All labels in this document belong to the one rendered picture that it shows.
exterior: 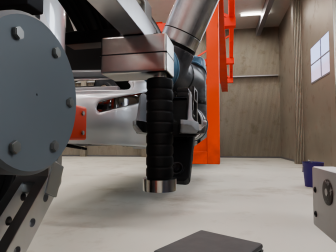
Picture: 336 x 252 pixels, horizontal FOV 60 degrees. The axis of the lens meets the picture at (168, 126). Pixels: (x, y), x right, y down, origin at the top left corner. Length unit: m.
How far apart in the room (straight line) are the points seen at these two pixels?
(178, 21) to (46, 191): 0.37
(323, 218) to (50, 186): 0.42
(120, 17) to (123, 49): 0.06
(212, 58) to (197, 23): 3.40
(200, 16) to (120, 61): 0.22
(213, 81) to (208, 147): 0.87
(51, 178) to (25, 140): 0.29
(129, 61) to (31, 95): 0.17
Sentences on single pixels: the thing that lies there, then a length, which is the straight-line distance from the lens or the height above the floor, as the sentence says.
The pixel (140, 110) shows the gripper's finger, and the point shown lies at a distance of 0.42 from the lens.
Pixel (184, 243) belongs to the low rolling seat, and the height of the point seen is 0.34.
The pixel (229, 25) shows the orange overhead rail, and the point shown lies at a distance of 6.56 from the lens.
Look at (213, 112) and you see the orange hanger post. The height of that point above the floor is 1.19.
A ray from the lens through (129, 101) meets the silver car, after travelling 2.82.
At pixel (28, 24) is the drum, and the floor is 0.90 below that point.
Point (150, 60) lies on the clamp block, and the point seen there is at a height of 0.91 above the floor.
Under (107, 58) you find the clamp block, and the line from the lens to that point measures 0.40.
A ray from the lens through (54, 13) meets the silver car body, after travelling 1.28.
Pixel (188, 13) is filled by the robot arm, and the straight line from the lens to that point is 0.55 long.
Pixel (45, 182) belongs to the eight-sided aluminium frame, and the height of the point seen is 0.75.
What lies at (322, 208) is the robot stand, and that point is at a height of 0.72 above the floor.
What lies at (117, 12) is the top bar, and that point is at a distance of 0.34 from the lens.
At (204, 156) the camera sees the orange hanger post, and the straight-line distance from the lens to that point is 3.81.
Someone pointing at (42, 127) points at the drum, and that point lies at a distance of 0.26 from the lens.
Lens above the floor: 0.81
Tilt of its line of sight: 3 degrees up
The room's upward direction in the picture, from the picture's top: straight up
